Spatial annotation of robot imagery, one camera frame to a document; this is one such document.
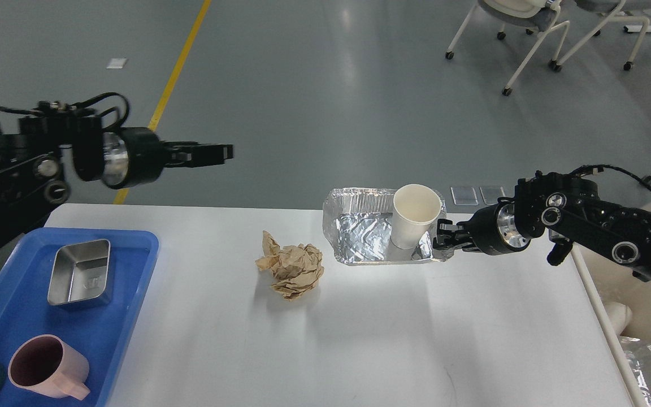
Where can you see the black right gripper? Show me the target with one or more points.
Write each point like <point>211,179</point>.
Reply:
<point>491,230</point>

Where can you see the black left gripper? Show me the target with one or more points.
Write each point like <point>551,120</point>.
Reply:
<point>136,155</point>

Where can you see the white paper cup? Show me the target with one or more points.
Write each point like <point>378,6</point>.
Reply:
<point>415,208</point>

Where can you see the aluminium foil tray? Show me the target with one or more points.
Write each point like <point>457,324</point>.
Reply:
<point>356,223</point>

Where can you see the stainless steel rectangular tin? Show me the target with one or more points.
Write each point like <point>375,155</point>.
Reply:
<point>81,276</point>

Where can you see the pink plastic mug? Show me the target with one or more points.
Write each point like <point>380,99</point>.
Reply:
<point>45,364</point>

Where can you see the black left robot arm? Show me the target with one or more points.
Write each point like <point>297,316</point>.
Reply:
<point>32,141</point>

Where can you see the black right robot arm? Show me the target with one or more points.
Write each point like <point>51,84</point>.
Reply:
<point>568,208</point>

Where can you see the crumpled brown paper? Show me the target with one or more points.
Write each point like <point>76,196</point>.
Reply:
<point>296,269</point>

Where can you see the white plastic bin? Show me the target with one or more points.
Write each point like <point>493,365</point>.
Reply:
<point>614,283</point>

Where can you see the white chair left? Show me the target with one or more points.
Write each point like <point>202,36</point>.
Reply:
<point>541,18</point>

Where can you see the white chair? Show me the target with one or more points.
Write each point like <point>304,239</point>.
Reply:
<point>609,12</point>
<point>541,18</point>

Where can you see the blue plastic tray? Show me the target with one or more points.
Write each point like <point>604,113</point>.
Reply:
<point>101,333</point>

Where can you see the foil tray inside bin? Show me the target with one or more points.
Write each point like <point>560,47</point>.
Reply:
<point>638,354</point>

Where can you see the white chair right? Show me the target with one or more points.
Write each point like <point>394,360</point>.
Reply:
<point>609,12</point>

